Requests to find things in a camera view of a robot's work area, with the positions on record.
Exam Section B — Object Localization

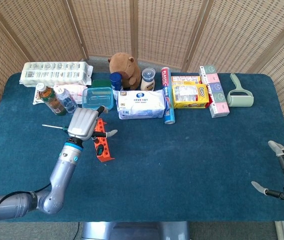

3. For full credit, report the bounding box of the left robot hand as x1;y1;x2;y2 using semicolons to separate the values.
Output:
66;105;119;142

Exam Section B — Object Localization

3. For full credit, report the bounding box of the long green black screwdriver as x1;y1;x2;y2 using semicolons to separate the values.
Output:
42;124;69;131

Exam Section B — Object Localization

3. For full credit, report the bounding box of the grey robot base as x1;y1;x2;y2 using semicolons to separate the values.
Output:
81;221;190;240

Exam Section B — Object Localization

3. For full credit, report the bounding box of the orange screwdriver rack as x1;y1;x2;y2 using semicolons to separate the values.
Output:
89;117;115;163

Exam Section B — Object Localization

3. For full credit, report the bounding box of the clear water bottle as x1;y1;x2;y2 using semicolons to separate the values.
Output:
54;86;80;115

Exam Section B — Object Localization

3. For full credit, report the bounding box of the clear blue-rimmed food container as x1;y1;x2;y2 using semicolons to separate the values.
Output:
82;86;114;112

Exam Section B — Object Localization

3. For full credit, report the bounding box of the green tea bottle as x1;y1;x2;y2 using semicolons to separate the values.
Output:
36;82;67;117

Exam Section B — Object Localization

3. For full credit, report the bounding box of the green sponge block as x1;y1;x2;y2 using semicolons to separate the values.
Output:
91;79;112;88

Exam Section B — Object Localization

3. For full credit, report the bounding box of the grey metal table leg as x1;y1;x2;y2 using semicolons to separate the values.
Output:
274;221;284;240

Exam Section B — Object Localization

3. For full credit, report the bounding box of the blue white spray can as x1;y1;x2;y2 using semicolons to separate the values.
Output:
109;72;124;101

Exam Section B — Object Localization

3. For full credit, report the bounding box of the white toilet paper pack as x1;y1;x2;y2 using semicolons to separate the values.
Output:
19;61;94;88

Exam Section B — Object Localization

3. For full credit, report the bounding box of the white blue wipes pack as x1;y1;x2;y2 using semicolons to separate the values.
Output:
116;89;167;120

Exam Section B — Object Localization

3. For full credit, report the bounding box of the brown capybara plush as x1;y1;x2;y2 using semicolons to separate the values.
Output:
108;52;142;91

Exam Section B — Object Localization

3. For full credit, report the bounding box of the cream sauce squeeze bottle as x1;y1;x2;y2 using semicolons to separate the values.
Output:
140;67;156;92

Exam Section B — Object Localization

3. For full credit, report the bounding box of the blue plastic wrap roll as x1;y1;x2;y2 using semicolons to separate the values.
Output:
161;66;176;125

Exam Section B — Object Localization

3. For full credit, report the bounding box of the blue carpet table cover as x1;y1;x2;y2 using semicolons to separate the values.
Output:
0;72;284;223

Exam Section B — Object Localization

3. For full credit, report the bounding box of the pale green lint roller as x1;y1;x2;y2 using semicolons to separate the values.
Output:
226;73;254;108

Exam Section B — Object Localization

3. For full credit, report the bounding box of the yellow Lipo snack bag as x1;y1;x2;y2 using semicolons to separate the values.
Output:
172;83;210;109

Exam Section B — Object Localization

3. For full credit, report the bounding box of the pastel tissue box pack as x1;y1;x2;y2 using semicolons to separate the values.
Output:
198;65;230;119

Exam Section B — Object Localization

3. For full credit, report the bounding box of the wicker folding screen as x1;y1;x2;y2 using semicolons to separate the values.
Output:
0;0;284;137

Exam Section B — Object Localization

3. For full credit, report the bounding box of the thin black floor cable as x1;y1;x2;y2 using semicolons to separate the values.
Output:
72;221;80;240

